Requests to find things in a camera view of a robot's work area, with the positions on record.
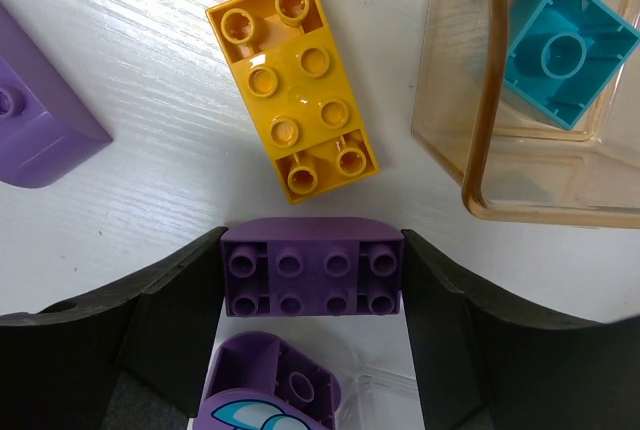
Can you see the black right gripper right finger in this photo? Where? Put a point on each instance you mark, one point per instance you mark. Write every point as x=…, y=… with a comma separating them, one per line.
x=487, y=358

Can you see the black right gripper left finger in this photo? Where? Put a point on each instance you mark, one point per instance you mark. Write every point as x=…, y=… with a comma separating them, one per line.
x=132, y=354

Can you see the purple round flower lego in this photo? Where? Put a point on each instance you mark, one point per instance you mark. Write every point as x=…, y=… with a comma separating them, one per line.
x=260, y=381

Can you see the purple rectangular lego brick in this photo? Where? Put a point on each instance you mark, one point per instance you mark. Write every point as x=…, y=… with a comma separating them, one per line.
x=312, y=266

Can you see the teal square lego brick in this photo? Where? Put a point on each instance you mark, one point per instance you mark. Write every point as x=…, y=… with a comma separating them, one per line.
x=562, y=54

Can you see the yellow rectangular lego brick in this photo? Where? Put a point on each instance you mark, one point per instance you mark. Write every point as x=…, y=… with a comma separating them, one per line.
x=289, y=72

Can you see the clear plastic container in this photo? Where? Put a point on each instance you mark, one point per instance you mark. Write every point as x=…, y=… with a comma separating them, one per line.
x=374, y=397

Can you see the orange tinted plastic container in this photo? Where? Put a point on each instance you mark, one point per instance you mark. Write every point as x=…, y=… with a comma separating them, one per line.
x=512, y=164

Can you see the purple curved lego brick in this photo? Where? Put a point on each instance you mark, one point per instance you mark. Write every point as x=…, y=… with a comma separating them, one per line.
x=46, y=130

